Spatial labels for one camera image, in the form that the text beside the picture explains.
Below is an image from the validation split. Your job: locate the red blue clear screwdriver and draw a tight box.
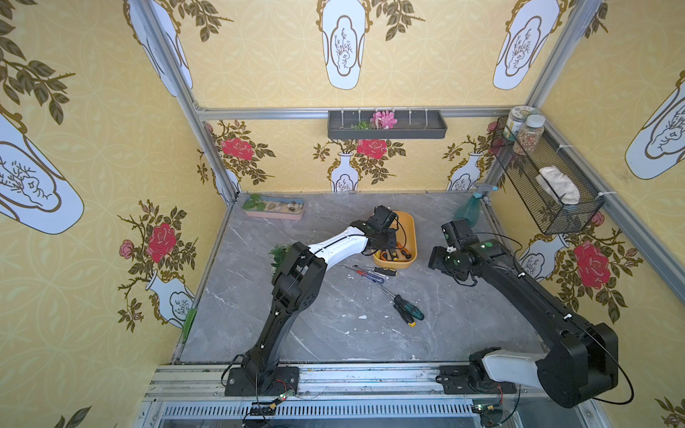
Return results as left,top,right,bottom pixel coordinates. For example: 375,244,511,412
346,267,385,285

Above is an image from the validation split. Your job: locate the green black handle screwdriver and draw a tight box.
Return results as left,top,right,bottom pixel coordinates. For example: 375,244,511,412
397,294,425,321

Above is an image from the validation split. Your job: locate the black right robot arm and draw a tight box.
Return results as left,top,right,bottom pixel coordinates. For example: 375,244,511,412
429,220,626,408

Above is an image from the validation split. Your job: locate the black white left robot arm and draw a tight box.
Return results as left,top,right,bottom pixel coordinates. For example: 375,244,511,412
241,205,399,379

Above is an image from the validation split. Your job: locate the yellow plastic storage box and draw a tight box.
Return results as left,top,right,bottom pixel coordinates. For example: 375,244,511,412
373,212,418,270

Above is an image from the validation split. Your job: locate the small black yellow screwdriver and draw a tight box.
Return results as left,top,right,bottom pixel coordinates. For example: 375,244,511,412
355,265,397,276

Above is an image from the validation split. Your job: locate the teal plastic spray bottle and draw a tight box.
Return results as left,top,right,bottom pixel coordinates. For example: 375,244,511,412
453,184,499,228

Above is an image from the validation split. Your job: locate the green artificial succulent plant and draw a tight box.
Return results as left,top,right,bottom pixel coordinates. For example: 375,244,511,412
269,245,292,273

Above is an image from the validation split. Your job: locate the pink miniature landscape tray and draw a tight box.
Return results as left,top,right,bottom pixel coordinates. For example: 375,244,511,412
242,194,305,221

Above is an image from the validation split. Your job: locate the pink artificial flower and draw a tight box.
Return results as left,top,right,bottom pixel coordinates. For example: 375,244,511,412
370,111,398,129

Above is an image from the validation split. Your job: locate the beige crumpled cloth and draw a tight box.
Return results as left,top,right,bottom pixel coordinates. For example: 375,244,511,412
536,166,581,205

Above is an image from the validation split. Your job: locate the glass jar with beans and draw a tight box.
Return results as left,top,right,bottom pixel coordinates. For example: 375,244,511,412
513,114,546,155

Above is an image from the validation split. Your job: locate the glass jar white lid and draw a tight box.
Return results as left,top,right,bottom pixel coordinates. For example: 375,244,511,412
502,105,539,141

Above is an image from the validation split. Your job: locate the dark grey wall shelf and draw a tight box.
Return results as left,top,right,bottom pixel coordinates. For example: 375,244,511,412
328,109,448,140

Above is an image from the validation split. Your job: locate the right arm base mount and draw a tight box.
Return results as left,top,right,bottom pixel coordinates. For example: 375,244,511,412
435,347,517,395

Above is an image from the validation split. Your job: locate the black wire wall basket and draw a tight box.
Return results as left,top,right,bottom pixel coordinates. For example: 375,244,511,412
492,117,605,235

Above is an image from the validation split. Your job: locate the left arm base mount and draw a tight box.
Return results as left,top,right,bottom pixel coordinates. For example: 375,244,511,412
221,366,300,397

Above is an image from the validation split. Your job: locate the aluminium frame rail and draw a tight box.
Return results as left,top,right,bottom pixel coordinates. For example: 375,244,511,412
124,1,237,207

